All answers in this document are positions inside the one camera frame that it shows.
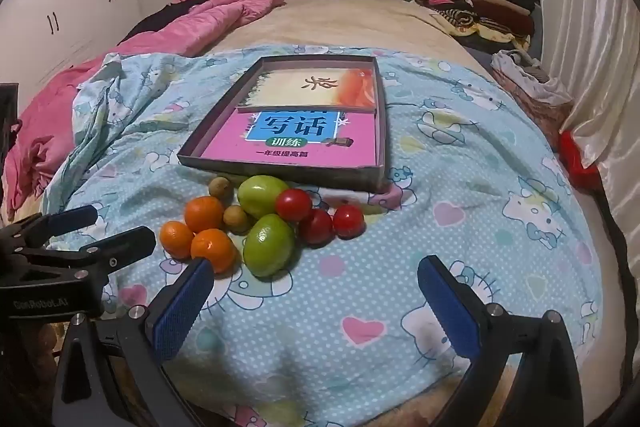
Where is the red cherry tomato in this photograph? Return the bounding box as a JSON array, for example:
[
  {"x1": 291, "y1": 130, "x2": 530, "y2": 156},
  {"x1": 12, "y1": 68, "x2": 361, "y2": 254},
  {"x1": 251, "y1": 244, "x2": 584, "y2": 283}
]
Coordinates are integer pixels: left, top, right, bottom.
[
  {"x1": 275, "y1": 188, "x2": 313, "y2": 223},
  {"x1": 332, "y1": 204, "x2": 366, "y2": 239},
  {"x1": 299, "y1": 208, "x2": 335, "y2": 245}
]

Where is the white plastic bag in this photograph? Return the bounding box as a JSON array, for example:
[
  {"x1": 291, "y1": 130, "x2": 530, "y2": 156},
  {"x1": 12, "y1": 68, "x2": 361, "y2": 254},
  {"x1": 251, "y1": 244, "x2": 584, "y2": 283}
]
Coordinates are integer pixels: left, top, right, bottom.
[{"x1": 490, "y1": 49, "x2": 576, "y2": 142}]

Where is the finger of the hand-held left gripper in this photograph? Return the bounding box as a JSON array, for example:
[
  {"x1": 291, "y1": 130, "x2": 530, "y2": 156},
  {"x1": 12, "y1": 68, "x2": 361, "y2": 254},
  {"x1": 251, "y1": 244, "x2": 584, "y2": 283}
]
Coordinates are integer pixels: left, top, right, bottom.
[
  {"x1": 30, "y1": 226, "x2": 157, "y2": 288},
  {"x1": 15, "y1": 205, "x2": 99, "y2": 248}
]

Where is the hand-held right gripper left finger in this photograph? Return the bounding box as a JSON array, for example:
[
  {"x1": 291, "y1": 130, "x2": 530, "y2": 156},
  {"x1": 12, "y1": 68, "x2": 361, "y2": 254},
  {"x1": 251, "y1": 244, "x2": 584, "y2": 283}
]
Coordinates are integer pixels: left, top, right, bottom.
[{"x1": 52, "y1": 257, "x2": 216, "y2": 427}]

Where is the black garment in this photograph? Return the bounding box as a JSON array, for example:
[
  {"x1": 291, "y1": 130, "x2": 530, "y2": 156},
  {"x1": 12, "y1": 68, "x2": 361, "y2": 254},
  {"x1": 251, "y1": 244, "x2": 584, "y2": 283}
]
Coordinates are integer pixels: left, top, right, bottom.
[{"x1": 122, "y1": 0, "x2": 211, "y2": 42}]

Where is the red cloth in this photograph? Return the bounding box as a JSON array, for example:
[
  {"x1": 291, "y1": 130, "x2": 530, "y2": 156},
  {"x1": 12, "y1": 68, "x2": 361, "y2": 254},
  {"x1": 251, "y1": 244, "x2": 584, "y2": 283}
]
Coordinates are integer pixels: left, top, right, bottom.
[{"x1": 557, "y1": 131, "x2": 601, "y2": 192}]

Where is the cream and orange book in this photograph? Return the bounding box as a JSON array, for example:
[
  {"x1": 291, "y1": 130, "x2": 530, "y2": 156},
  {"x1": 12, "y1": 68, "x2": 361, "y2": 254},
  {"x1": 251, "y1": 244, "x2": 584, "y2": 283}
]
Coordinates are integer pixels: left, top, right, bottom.
[{"x1": 237, "y1": 68, "x2": 377, "y2": 114}]

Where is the light blue cat-print blanket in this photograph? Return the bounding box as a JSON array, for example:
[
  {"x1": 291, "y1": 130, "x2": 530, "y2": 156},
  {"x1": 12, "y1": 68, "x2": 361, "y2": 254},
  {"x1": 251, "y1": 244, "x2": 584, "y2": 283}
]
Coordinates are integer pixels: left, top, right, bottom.
[{"x1": 42, "y1": 44, "x2": 606, "y2": 427}]

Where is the black cable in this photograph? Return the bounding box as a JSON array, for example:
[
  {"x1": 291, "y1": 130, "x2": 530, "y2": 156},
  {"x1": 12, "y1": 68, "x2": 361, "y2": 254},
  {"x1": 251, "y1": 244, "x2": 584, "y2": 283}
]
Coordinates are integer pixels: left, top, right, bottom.
[{"x1": 592, "y1": 187, "x2": 640, "y2": 408}]

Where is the orange tangerine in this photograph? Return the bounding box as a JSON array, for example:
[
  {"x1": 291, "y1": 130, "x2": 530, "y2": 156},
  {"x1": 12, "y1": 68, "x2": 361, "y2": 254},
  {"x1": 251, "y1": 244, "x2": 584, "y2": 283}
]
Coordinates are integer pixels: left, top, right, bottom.
[
  {"x1": 190, "y1": 228, "x2": 237, "y2": 274},
  {"x1": 184, "y1": 196, "x2": 225, "y2": 234},
  {"x1": 159, "y1": 220, "x2": 195, "y2": 259}
]

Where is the beige bed sheet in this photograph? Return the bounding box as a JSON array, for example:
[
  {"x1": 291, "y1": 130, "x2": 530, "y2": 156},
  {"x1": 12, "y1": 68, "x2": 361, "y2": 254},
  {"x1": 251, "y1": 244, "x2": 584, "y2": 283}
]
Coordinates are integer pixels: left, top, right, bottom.
[{"x1": 200, "y1": 0, "x2": 493, "y2": 68}]

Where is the green jujube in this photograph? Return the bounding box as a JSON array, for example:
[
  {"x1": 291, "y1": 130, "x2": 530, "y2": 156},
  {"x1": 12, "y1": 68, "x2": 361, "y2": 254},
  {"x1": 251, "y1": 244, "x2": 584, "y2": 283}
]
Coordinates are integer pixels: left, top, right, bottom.
[
  {"x1": 236, "y1": 175, "x2": 291, "y2": 220},
  {"x1": 242, "y1": 213, "x2": 296, "y2": 278}
]

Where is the pink book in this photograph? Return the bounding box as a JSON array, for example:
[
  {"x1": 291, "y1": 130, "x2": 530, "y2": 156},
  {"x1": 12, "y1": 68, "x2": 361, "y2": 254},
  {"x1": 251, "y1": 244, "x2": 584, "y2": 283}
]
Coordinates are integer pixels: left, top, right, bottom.
[{"x1": 200, "y1": 107, "x2": 378, "y2": 168}]

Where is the pile of folded clothes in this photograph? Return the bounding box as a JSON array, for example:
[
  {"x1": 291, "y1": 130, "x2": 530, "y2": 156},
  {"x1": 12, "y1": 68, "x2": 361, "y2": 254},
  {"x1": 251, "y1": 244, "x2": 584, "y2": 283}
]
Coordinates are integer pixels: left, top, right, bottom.
[{"x1": 409, "y1": 0, "x2": 543, "y2": 52}]

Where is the brown longan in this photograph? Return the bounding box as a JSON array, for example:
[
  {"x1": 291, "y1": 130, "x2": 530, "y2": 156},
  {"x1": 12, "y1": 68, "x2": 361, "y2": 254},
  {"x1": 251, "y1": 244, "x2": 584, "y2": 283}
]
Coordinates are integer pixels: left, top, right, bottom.
[
  {"x1": 208, "y1": 177, "x2": 235, "y2": 204},
  {"x1": 223, "y1": 205, "x2": 250, "y2": 234}
]

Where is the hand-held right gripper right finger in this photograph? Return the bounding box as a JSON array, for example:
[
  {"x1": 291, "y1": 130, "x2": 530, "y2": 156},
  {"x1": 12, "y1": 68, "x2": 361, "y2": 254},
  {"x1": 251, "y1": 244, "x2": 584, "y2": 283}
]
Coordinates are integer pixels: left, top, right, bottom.
[{"x1": 417, "y1": 255, "x2": 586, "y2": 427}]

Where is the pink quilt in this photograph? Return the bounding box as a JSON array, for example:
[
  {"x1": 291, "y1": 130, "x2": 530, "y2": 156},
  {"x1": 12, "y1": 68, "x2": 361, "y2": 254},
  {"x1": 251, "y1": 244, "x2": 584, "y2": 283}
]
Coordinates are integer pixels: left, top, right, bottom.
[{"x1": 2, "y1": 0, "x2": 286, "y2": 220}]

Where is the white curtain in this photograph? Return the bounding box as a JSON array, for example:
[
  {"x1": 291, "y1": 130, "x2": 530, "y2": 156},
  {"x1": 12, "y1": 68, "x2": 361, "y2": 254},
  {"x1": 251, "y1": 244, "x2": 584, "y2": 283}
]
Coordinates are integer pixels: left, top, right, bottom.
[{"x1": 542, "y1": 0, "x2": 640, "y2": 228}]

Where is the shallow cardboard box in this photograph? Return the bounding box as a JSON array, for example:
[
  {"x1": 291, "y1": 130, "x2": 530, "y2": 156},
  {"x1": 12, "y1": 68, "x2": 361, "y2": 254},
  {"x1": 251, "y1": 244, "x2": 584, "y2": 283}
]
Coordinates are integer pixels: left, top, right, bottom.
[{"x1": 177, "y1": 55, "x2": 391, "y2": 192}]

